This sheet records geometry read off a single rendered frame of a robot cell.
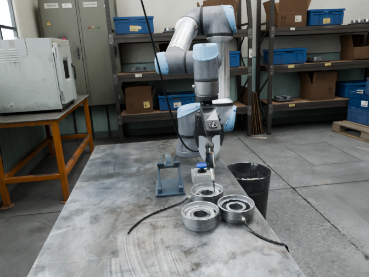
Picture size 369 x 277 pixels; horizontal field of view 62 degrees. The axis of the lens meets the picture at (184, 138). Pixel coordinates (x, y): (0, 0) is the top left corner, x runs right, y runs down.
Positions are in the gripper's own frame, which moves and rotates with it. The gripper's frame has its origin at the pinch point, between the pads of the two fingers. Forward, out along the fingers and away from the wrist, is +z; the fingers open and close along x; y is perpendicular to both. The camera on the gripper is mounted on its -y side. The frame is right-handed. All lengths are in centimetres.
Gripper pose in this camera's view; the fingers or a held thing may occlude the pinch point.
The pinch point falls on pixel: (210, 158)
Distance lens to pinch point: 100.2
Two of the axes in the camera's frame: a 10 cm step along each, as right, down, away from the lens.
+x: -10.0, 0.7, -0.6
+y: -0.8, -2.7, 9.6
